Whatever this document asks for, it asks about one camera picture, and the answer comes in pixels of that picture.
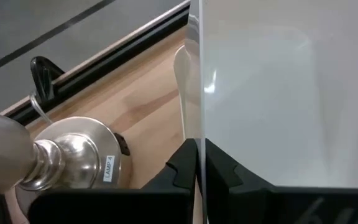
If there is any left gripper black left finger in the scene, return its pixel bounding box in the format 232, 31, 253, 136
28, 139, 198, 224

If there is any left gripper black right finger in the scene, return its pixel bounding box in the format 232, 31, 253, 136
204, 139, 358, 224

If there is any white plastic storage bin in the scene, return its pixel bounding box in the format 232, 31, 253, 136
173, 0, 358, 224

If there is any small black tab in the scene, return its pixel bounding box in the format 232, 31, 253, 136
113, 133, 131, 157

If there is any silver lamp with white shade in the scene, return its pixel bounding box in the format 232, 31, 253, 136
0, 111, 133, 195

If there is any clear lamp cord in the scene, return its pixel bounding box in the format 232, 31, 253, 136
29, 92, 54, 126

